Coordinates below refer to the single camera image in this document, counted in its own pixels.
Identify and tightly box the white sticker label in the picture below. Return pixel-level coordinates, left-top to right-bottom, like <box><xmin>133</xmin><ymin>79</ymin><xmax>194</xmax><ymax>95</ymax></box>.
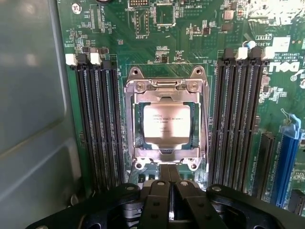
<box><xmin>265</xmin><ymin>36</ymin><xmax>292</xmax><ymax>58</ymax></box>

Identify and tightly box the silver CPU with printed text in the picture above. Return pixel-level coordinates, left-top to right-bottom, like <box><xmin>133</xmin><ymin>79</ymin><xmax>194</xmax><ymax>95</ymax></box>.
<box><xmin>135</xmin><ymin>101</ymin><xmax>200</xmax><ymax>150</ymax></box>

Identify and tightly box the grey square inductor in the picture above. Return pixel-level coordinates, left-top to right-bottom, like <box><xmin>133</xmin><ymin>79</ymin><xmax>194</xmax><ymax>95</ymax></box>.
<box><xmin>222</xmin><ymin>10</ymin><xmax>236</xmax><ymax>21</ymax></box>

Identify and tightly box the green Dell motherboard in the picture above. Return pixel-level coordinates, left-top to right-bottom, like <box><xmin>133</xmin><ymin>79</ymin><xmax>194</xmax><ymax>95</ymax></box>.
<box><xmin>56</xmin><ymin>0</ymin><xmax>305</xmax><ymax>215</ymax></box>

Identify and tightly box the short black expansion slot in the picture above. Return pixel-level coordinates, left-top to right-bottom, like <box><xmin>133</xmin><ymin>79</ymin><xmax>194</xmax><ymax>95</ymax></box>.
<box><xmin>255</xmin><ymin>132</ymin><xmax>276</xmax><ymax>200</ymax></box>

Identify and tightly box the metal CPU locking lever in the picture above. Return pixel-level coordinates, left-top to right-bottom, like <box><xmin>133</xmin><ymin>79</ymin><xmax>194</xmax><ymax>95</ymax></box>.
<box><xmin>200</xmin><ymin>80</ymin><xmax>212</xmax><ymax>167</ymax></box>
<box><xmin>124</xmin><ymin>80</ymin><xmax>136</xmax><ymax>165</ymax></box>

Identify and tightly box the silver CPU socket cover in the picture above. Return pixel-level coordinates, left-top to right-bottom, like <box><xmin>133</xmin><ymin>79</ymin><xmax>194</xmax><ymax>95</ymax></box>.
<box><xmin>132</xmin><ymin>80</ymin><xmax>203</xmax><ymax>166</ymax></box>

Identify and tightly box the long blue expansion slot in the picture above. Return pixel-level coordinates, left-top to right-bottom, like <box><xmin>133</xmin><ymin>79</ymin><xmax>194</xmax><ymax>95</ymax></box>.
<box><xmin>274</xmin><ymin>108</ymin><xmax>305</xmax><ymax>208</ymax></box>

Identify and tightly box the silver CPU socket frame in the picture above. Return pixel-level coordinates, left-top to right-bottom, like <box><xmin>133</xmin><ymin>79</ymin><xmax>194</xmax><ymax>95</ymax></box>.
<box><xmin>124</xmin><ymin>66</ymin><xmax>212</xmax><ymax>171</ymax></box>

